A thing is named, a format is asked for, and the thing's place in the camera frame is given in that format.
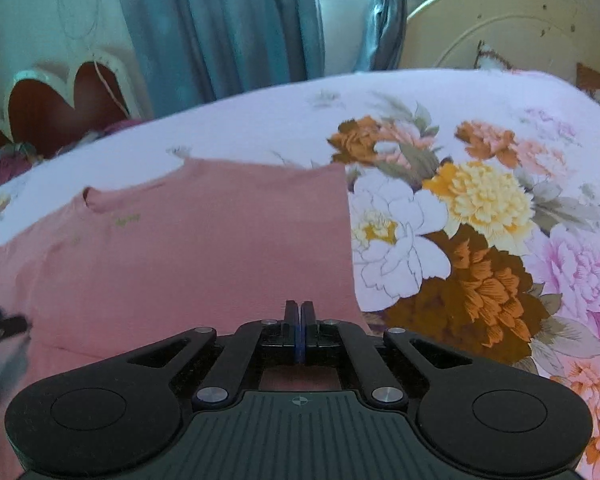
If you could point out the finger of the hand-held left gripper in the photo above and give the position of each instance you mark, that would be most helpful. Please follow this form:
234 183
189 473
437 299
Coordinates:
2 330

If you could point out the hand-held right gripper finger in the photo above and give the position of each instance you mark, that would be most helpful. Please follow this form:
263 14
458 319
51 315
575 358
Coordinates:
294 332
306 332

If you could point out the pink shirt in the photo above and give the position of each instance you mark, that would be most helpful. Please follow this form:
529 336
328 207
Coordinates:
190 250

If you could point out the pink pillow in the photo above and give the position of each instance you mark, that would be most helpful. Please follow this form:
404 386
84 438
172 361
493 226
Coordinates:
15 165

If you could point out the floral bedsheet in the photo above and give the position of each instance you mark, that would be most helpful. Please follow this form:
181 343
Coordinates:
480 200

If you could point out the red heart-shaped headboard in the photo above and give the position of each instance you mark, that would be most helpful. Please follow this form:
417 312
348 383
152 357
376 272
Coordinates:
55 105

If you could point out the wide teal curtain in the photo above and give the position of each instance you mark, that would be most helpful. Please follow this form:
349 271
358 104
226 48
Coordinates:
215 25

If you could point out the narrow teal curtain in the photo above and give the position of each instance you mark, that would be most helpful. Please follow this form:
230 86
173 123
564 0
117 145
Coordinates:
387 15

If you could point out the brown and white pillow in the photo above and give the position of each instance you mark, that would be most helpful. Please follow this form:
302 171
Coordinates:
597 85
492 57

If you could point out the cream round headboard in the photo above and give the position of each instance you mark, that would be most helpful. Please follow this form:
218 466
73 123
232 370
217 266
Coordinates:
520 25

